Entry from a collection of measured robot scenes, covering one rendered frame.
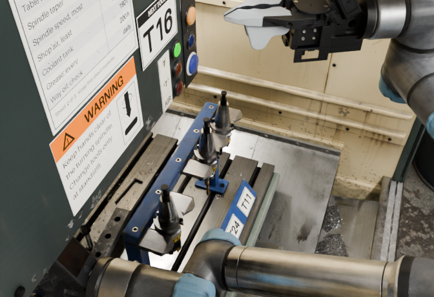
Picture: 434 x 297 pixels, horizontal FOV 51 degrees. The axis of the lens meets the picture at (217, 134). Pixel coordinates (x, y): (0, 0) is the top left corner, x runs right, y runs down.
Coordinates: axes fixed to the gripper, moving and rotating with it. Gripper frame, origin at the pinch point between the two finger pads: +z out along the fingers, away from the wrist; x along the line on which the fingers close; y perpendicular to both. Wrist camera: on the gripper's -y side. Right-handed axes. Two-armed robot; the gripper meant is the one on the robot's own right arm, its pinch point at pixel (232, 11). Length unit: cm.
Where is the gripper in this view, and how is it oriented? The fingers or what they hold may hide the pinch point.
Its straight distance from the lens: 66.8
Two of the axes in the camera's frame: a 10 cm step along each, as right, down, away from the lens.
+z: -9.9, 1.1, -1.1
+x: -1.6, -6.7, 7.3
